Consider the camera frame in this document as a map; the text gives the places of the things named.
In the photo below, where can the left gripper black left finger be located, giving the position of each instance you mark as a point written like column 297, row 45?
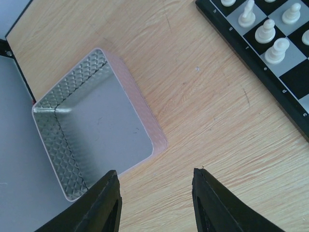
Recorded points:
column 98, row 210

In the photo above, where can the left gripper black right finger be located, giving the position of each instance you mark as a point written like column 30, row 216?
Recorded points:
column 217, row 209

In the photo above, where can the silver tin lid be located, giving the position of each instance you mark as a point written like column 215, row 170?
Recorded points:
column 93, row 120

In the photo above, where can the black silver chess board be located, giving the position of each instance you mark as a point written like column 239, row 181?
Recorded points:
column 287, row 81

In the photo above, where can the white bishop chess piece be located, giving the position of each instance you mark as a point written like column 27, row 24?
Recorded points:
column 266, row 32

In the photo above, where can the white knight chess piece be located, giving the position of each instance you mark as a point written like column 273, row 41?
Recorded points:
column 247, row 18

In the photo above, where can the white rook chess piece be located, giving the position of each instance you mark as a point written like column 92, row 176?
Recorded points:
column 228, row 3

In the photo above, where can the white pawn on f-file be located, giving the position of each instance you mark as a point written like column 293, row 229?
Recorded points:
column 305, row 37

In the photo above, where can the white pawn on g-file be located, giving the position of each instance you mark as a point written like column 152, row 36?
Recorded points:
column 291, row 15

